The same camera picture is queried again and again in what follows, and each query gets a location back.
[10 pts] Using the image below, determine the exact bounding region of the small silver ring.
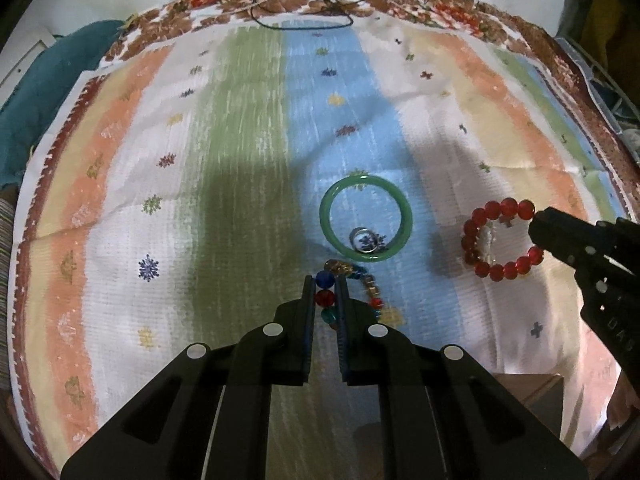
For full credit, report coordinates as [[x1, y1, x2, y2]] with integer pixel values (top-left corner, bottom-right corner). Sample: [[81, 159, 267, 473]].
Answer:
[[348, 225, 385, 254]]

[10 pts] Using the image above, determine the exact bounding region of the striped colourful woven cloth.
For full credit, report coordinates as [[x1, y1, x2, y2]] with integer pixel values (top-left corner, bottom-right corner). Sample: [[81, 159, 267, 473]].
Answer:
[[12, 20, 624, 474]]

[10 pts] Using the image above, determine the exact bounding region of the teal pillow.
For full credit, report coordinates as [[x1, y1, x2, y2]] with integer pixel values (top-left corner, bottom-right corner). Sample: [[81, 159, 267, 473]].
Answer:
[[1, 20, 124, 188]]

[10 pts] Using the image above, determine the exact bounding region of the dark red bead bracelet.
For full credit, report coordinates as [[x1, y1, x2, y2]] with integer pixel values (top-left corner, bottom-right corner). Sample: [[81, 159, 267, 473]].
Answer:
[[460, 197, 546, 282]]

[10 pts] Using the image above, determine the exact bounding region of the green jade bangle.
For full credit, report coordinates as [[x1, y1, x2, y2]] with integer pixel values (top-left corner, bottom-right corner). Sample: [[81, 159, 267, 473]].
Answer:
[[319, 174, 413, 262]]

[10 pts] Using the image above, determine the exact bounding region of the multicolour bead bracelet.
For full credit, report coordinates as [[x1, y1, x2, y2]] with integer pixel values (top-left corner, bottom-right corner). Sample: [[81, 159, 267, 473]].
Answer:
[[314, 258, 386, 334]]

